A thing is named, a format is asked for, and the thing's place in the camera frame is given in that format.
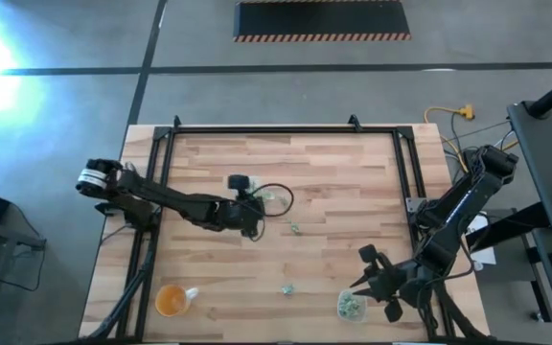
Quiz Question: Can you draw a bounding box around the black desk leg beam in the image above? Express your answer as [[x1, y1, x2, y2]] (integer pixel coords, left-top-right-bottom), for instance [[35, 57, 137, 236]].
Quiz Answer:
[[465, 203, 552, 254]]

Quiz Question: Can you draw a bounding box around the black mat with hazard stripes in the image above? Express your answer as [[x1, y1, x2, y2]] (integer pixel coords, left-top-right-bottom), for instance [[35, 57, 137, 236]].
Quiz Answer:
[[232, 0, 412, 43]]

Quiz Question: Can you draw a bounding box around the clear plastic container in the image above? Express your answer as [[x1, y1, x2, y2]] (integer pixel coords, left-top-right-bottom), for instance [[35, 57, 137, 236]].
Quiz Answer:
[[336, 289, 369, 325], [249, 175, 278, 203]]

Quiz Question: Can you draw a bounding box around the dark grey stand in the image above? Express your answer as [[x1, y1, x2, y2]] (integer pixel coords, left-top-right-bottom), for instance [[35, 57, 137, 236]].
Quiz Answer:
[[0, 215, 47, 345]]

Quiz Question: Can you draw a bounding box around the black aluminium table frame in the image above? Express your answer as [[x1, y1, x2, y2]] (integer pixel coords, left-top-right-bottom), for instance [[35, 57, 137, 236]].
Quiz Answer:
[[86, 114, 486, 345]]

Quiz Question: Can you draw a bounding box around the white paper sheet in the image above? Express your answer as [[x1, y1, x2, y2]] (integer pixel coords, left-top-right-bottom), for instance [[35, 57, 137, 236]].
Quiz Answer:
[[467, 213, 497, 267]]

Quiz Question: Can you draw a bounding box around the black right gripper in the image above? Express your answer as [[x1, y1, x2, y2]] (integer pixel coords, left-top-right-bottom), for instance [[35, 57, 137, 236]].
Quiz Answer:
[[350, 243, 419, 324]]

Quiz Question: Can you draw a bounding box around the clear mug with orange liquid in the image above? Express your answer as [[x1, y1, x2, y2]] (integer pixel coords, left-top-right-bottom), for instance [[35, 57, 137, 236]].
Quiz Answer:
[[154, 283, 200, 318]]

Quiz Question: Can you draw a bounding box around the black looped cable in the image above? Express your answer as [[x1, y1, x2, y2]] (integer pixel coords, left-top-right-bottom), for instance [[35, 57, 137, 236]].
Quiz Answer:
[[249, 182, 295, 243]]

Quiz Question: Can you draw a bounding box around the yellow extension cord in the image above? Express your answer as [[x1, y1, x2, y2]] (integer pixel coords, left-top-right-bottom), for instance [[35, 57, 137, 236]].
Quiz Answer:
[[423, 103, 519, 173]]

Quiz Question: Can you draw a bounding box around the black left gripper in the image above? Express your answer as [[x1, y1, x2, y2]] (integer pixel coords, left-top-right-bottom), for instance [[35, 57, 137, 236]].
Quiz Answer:
[[215, 173, 266, 241]]

